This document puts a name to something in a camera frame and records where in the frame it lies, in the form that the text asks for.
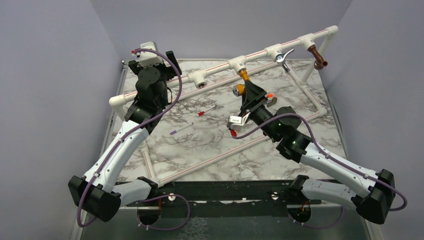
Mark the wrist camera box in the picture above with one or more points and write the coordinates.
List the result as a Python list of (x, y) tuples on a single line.
[(236, 123), (147, 59)]

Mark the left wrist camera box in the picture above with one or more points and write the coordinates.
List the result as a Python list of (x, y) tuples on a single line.
[(147, 59)]

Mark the chrome lever faucet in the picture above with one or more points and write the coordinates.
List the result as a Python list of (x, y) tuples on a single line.
[(281, 60)]

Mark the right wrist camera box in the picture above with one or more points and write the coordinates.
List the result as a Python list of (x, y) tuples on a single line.
[(236, 123)]

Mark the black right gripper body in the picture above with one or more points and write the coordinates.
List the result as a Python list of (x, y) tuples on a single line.
[(257, 109)]

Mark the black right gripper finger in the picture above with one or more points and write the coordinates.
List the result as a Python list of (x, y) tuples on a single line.
[(258, 92), (247, 96)]

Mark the brown water faucet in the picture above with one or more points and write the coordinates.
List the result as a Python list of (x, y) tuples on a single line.
[(319, 62)]

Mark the black faucet orange handle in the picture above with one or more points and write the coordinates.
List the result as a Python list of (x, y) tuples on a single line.
[(271, 100)]

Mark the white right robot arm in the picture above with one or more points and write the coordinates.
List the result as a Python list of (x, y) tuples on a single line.
[(371, 193)]

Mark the purple capped white pen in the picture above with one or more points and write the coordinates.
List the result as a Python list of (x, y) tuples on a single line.
[(181, 128)]

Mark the red capped white pen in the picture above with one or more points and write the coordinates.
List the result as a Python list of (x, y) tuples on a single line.
[(201, 113)]

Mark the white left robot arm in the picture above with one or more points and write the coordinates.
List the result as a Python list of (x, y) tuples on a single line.
[(158, 90)]

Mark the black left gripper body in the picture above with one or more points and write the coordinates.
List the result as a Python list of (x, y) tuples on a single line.
[(173, 62)]

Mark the yellow water faucet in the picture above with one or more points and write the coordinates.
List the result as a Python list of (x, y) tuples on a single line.
[(240, 89)]

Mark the white PVC pipe frame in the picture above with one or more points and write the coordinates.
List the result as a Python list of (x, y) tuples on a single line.
[(206, 151)]

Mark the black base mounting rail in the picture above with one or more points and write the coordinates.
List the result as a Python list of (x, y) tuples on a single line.
[(204, 199)]

